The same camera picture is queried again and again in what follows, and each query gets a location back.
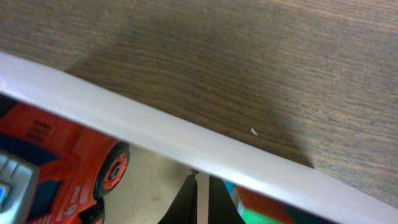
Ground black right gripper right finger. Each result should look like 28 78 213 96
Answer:
208 176 245 224

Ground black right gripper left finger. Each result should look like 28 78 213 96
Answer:
159 169 198 224

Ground multicolour puzzle cube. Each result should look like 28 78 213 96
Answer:
224 181 333 224

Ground white cardboard box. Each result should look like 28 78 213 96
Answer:
1 53 397 223

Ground red toy fire truck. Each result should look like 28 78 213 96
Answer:
1 95 130 224

